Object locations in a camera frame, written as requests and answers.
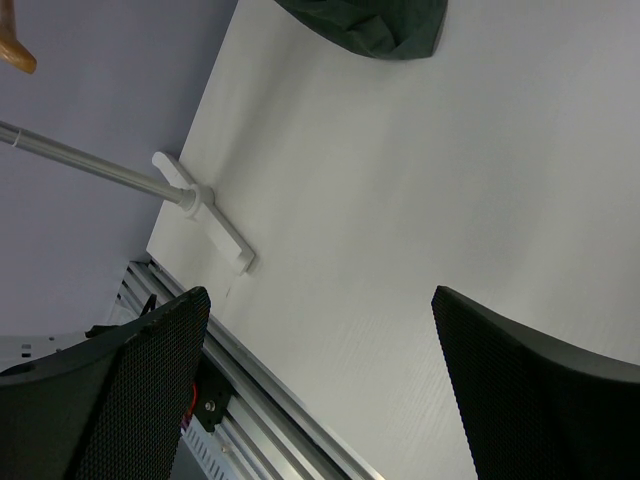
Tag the white slotted cable duct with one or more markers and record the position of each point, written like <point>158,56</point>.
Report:
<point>201,456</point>

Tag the dark grey t shirt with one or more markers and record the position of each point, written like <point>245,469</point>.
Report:
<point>400,30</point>

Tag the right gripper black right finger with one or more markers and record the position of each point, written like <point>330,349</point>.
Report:
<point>533,406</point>

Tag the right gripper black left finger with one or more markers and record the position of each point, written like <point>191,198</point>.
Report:
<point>110,407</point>

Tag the brown wooden hanger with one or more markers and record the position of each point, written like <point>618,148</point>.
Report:
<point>12,50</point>

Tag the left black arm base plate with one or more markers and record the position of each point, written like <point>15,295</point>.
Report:
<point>211,393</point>

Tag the aluminium mounting rail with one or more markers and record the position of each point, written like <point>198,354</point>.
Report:
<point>267,433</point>

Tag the metal clothes rack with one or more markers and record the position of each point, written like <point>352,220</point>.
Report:
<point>197,201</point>

